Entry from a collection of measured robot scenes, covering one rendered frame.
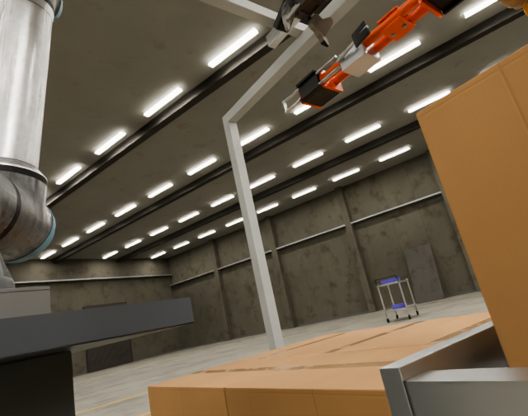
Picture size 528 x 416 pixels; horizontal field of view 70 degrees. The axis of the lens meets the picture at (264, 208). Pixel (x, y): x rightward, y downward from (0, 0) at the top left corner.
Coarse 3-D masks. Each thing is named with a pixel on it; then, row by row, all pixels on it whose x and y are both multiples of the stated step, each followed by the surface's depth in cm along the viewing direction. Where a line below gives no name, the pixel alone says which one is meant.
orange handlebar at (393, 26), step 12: (408, 0) 75; (396, 12) 77; (408, 12) 76; (420, 12) 78; (384, 24) 79; (396, 24) 78; (408, 24) 79; (372, 36) 82; (384, 36) 84; (396, 36) 82; (324, 72) 93; (336, 72) 91; (336, 84) 96
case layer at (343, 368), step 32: (448, 320) 141; (480, 320) 120; (288, 352) 153; (320, 352) 130; (352, 352) 112; (384, 352) 99; (160, 384) 143; (192, 384) 122; (224, 384) 106; (256, 384) 95; (288, 384) 85; (320, 384) 77; (352, 384) 71
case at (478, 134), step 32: (512, 64) 48; (448, 96) 55; (480, 96) 52; (512, 96) 48; (448, 128) 55; (480, 128) 52; (512, 128) 48; (448, 160) 55; (480, 160) 52; (512, 160) 49; (448, 192) 55; (480, 192) 52; (512, 192) 49; (480, 224) 52; (512, 224) 49; (480, 256) 52; (512, 256) 49; (480, 288) 52; (512, 288) 49; (512, 320) 49; (512, 352) 49
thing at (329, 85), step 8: (320, 80) 93; (328, 80) 94; (320, 88) 93; (328, 88) 94; (336, 88) 95; (312, 96) 96; (320, 96) 97; (328, 96) 97; (304, 104) 99; (312, 104) 100; (320, 104) 101
